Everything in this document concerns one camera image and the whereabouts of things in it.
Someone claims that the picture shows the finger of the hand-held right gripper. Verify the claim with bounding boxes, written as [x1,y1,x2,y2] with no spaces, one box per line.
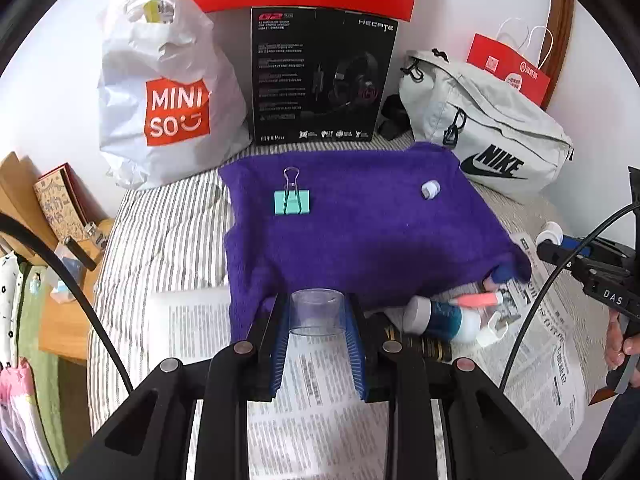
[537,242,598,273]
[559,236,626,258]

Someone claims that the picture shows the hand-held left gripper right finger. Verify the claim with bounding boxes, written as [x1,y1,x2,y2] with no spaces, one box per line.
[344,291,576,480]

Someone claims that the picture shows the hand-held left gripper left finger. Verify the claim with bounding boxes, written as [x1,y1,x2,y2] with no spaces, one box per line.
[60,291,292,480]

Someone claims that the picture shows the white ring cap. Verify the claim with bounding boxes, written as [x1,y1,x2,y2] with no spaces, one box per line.
[537,221,565,245]

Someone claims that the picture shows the clear plastic cup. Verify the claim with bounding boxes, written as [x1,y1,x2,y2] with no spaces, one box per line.
[289,288,347,337]

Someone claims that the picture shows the pink and blue stick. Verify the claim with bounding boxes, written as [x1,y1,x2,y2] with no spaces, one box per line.
[482,265,519,292]

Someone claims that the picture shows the brown packet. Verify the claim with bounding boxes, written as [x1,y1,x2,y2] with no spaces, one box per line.
[397,334,455,363]

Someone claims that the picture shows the white and blue bottle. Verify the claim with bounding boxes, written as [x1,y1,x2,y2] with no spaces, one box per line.
[404,296,484,345]

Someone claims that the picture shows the pink tube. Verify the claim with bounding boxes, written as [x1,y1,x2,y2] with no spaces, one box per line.
[449,291,505,309]

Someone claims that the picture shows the white charger plug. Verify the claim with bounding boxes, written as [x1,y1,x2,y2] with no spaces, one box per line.
[476,312,511,348]

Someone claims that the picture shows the person's right hand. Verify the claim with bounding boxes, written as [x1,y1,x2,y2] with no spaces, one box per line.
[604,310,640,371]

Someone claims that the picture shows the spread newspaper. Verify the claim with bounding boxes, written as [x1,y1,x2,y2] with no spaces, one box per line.
[147,232,588,480]

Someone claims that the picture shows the purple towel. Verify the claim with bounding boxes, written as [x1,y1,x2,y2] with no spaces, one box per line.
[218,141,532,343]

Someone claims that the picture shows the teal binder clip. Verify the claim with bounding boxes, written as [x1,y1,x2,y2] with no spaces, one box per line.
[274,166,312,216]

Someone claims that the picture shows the grey sling bag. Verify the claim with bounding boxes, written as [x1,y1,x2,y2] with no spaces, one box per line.
[399,49,575,197]

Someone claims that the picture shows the person's dark trousers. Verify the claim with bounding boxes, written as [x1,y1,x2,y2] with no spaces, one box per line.
[582,387,640,480]

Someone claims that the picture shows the red paper bag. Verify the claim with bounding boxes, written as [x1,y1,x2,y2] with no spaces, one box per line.
[467,17,555,109]

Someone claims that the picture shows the wooden nightstand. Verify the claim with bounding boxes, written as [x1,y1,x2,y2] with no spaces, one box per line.
[0,152,117,367]

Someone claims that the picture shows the blue and white packet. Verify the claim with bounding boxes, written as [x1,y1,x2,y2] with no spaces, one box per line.
[47,267,78,306]

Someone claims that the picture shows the green cloth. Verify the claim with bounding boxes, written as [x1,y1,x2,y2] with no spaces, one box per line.
[17,260,71,471]

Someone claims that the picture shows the patterned brown book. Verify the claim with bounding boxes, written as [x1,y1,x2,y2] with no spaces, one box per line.
[34,162,95,247]

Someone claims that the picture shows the black headset box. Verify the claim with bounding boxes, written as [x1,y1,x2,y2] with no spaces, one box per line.
[249,6,400,147]

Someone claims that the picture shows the pink cloth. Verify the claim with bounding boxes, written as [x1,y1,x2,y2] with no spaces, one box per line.
[0,357,56,480]

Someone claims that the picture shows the white floral cloth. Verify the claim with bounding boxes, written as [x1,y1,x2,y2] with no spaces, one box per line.
[0,252,23,368]

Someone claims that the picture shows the white plastic shopping bag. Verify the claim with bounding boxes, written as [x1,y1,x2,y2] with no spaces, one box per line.
[97,0,253,191]

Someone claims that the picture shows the black cable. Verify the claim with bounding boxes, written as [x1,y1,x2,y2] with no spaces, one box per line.
[0,212,135,393]
[499,206,640,388]

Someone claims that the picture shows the wooden door frame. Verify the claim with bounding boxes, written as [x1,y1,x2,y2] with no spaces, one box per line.
[542,0,575,81]

